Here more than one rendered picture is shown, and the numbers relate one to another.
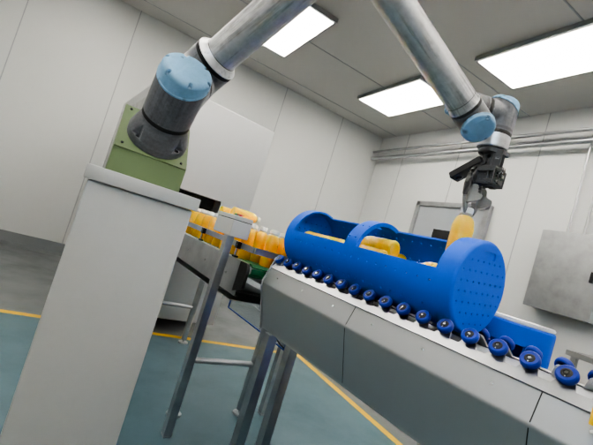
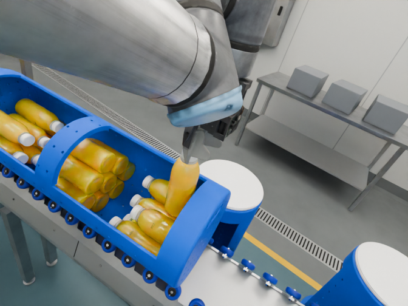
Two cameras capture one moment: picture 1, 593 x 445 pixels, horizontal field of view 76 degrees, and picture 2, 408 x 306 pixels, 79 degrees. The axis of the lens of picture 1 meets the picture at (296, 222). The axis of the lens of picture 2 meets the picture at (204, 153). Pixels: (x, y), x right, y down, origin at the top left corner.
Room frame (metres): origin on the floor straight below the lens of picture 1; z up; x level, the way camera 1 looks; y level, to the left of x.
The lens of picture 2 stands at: (0.82, -0.25, 1.64)
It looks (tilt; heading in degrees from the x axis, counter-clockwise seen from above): 34 degrees down; 323
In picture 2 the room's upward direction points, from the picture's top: 17 degrees clockwise
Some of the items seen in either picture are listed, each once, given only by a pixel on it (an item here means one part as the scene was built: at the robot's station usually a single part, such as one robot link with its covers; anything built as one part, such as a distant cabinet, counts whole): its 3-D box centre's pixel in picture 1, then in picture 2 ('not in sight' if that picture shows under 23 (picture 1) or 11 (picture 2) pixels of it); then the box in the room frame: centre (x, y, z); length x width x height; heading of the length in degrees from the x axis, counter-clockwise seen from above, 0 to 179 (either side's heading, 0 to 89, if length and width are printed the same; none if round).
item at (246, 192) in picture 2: (509, 318); (229, 182); (1.35, -0.82, 1.03); 0.28 x 0.28 x 0.01
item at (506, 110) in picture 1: (499, 118); (244, 0); (1.19, -0.52, 1.63); 0.10 x 0.09 x 0.12; 93
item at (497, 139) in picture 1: (493, 144); (229, 57); (1.19, -0.52, 1.54); 0.10 x 0.09 x 0.05; 124
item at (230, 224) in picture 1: (232, 224); not in sight; (1.88, 0.29, 1.05); 0.20 x 0.10 x 0.10; 34
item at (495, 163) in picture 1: (488, 169); (218, 102); (1.18, -0.53, 1.46); 0.09 x 0.08 x 0.12; 34
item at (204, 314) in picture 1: (198, 334); not in sight; (1.88, 0.29, 0.50); 0.04 x 0.04 x 1.00; 34
